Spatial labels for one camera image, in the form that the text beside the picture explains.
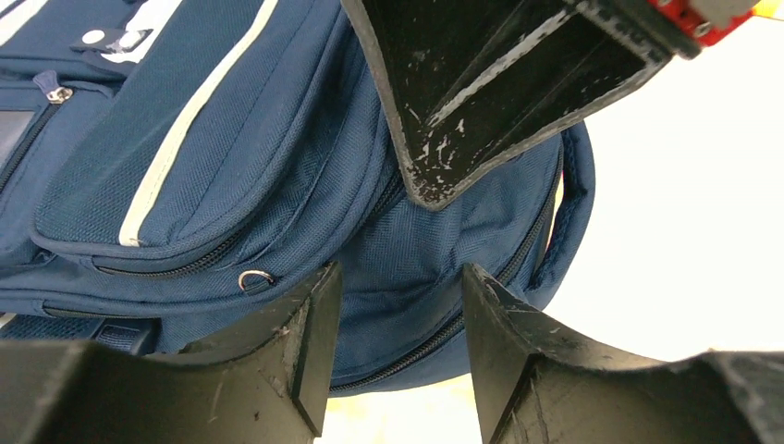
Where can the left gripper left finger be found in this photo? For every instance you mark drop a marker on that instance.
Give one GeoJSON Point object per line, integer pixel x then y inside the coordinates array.
{"type": "Point", "coordinates": [264, 379]}

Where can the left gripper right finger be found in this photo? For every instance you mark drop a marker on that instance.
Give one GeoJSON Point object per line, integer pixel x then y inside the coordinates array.
{"type": "Point", "coordinates": [536, 380]}

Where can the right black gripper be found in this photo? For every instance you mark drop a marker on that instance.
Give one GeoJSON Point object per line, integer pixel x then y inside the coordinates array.
{"type": "Point", "coordinates": [681, 28]}

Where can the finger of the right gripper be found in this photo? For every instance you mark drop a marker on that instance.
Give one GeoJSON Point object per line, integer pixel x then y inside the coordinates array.
{"type": "Point", "coordinates": [467, 85]}

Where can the navy blue student backpack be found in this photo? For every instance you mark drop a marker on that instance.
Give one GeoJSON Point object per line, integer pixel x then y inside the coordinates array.
{"type": "Point", "coordinates": [169, 167]}

